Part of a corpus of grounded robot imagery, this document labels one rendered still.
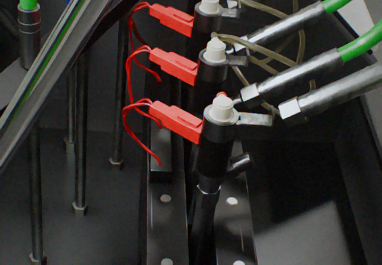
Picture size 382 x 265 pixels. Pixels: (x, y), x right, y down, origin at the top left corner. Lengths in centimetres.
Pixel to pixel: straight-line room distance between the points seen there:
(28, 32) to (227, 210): 25
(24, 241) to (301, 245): 32
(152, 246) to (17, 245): 24
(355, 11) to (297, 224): 32
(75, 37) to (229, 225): 55
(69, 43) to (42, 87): 1
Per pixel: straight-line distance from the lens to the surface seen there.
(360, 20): 104
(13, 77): 65
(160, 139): 75
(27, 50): 65
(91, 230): 89
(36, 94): 18
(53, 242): 87
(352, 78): 59
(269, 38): 74
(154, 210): 70
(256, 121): 60
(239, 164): 63
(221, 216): 71
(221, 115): 59
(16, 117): 18
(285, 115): 59
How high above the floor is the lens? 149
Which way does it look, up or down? 39 degrees down
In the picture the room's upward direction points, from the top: 8 degrees clockwise
